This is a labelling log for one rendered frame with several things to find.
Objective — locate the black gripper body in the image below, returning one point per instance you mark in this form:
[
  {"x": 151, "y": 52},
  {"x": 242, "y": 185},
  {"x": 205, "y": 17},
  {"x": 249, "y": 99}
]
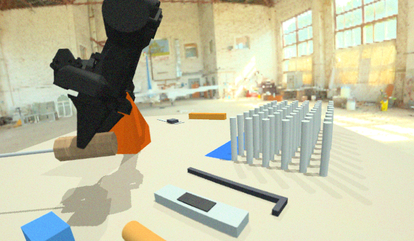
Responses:
[{"x": 106, "y": 85}]

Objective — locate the orange rectangular bar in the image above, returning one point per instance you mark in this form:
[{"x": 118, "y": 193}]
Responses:
[{"x": 212, "y": 116}]

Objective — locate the wooden-handled tool with grey metal shaft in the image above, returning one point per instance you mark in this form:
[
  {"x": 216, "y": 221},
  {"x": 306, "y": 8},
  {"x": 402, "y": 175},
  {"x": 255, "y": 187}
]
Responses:
[{"x": 65, "y": 148}]

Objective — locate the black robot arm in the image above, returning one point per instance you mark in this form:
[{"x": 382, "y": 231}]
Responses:
[{"x": 129, "y": 25}]

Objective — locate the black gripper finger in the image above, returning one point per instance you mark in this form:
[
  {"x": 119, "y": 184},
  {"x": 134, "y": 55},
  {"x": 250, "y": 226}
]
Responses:
[
  {"x": 110, "y": 122},
  {"x": 90, "y": 117}
]

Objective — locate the orange-handled hammer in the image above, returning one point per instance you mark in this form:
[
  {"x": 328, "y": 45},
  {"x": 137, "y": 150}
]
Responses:
[{"x": 134, "y": 231}]

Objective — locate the blue cube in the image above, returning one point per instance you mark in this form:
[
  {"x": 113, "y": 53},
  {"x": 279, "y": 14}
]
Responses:
[{"x": 48, "y": 227}]

